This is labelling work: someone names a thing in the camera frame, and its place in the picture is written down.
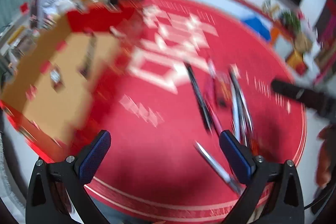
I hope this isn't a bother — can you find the red cardboard tray box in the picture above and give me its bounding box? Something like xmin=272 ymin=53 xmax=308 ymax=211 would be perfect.
xmin=1 ymin=3 xmax=142 ymax=162

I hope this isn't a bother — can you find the black pen in box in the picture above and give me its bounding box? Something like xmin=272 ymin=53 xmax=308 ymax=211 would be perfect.
xmin=79 ymin=34 xmax=97 ymax=79

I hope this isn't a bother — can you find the white blue pen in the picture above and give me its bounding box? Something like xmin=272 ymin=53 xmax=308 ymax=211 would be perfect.
xmin=229 ymin=68 xmax=240 ymax=141

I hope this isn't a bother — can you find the grey clear pen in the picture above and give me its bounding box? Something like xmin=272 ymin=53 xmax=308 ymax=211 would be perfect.
xmin=230 ymin=65 xmax=253 ymax=148

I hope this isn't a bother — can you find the red pink pen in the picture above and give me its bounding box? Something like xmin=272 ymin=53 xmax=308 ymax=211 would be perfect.
xmin=204 ymin=60 xmax=227 ymax=136

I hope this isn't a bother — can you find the red gold gift box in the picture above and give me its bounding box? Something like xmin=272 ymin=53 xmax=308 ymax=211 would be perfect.
xmin=285 ymin=50 xmax=307 ymax=76

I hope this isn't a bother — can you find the black marker pen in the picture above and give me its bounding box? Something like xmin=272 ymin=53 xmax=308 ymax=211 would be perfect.
xmin=184 ymin=62 xmax=213 ymax=134

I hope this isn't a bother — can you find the silver grey pen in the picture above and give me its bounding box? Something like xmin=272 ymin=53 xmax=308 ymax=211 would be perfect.
xmin=195 ymin=141 xmax=243 ymax=196

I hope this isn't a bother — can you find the round red wedding rug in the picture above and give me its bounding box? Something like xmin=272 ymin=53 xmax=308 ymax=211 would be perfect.
xmin=76 ymin=0 xmax=306 ymax=223

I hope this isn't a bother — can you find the small red packet in box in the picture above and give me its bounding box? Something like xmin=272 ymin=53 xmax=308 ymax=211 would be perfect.
xmin=50 ymin=65 xmax=64 ymax=92

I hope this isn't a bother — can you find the small red card pack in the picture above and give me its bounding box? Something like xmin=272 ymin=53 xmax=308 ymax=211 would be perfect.
xmin=215 ymin=74 xmax=231 ymax=107

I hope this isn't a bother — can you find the blue plastic bag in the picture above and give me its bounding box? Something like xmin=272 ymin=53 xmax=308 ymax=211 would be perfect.
xmin=241 ymin=16 xmax=271 ymax=42

